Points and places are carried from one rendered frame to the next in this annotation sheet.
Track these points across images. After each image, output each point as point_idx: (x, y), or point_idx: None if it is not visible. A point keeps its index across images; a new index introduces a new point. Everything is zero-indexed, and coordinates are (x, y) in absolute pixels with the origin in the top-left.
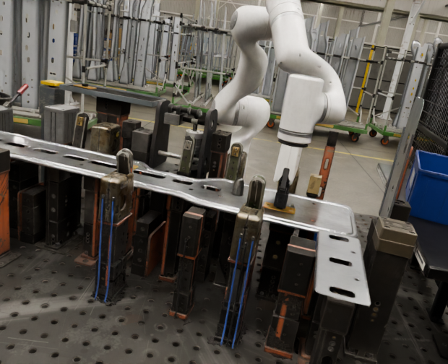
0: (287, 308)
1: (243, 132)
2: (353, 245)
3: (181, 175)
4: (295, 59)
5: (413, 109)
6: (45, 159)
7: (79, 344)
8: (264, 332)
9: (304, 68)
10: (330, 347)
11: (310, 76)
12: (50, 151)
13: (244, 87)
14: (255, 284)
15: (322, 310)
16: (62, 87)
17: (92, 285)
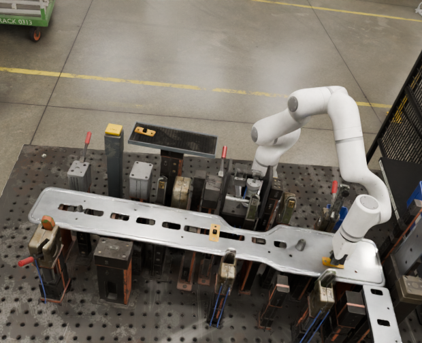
0: (341, 330)
1: (278, 148)
2: (386, 298)
3: (254, 231)
4: (358, 180)
5: None
6: (154, 237)
7: None
8: (318, 329)
9: (363, 183)
10: None
11: (372, 205)
12: (148, 218)
13: (288, 131)
14: None
15: None
16: (131, 142)
17: (200, 311)
